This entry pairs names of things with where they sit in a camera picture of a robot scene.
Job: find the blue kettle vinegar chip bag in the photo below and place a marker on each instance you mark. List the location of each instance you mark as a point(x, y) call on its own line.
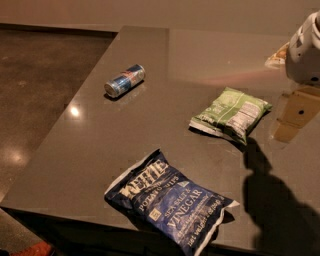
point(161, 195)

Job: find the blue silver redbull can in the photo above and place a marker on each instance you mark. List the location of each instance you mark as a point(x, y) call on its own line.
point(125, 81)

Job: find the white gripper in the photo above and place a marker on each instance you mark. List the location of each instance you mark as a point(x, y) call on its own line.
point(305, 56)

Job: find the green jalapeno chip bag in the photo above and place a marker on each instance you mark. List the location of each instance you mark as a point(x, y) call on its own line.
point(232, 115)

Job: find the red object at bottom edge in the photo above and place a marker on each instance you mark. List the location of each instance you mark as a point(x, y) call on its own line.
point(39, 249)

